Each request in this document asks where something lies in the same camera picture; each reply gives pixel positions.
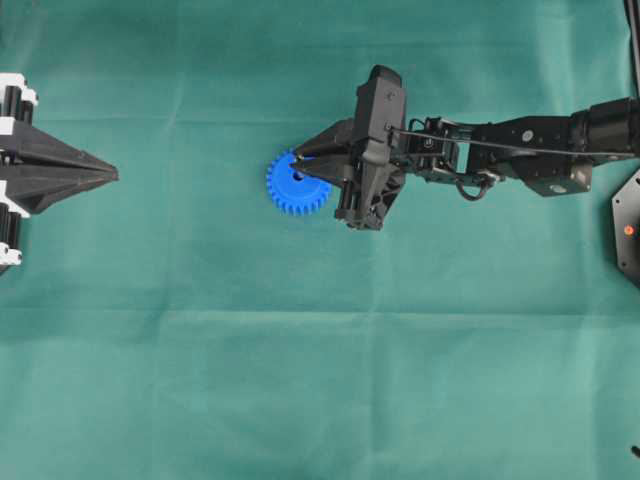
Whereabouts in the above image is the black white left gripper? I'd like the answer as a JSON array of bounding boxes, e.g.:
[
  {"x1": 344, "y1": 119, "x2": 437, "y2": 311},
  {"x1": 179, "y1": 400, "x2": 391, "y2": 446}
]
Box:
[{"x1": 0, "y1": 72, "x2": 120, "y2": 271}]

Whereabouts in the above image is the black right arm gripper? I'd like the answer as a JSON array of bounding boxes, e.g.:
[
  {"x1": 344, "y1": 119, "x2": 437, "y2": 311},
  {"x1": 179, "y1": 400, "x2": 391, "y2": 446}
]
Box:
[{"x1": 293, "y1": 65, "x2": 406, "y2": 230}]

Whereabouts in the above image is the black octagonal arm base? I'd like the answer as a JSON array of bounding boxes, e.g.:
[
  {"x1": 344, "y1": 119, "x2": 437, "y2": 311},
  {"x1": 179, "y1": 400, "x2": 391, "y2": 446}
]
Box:
[{"x1": 611, "y1": 171, "x2": 640, "y2": 288}]

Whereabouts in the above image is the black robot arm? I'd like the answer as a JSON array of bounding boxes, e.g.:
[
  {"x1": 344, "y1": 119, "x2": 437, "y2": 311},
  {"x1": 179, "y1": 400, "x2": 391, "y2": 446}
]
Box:
[{"x1": 1, "y1": 65, "x2": 639, "y2": 269}]

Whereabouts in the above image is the blue plastic gear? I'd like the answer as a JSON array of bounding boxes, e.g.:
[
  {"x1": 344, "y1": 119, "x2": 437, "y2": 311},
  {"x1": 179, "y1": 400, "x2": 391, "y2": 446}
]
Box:
[{"x1": 266, "y1": 150, "x2": 331, "y2": 216}]

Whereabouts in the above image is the green table cloth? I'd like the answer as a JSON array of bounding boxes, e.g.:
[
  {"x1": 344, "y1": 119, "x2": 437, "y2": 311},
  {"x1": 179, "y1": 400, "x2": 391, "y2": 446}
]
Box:
[{"x1": 1, "y1": 1, "x2": 639, "y2": 479}]

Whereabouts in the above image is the black metal frame rail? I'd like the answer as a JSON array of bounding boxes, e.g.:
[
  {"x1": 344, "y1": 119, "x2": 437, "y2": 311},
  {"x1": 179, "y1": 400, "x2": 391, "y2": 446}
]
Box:
[{"x1": 623, "y1": 0, "x2": 639, "y2": 97}]

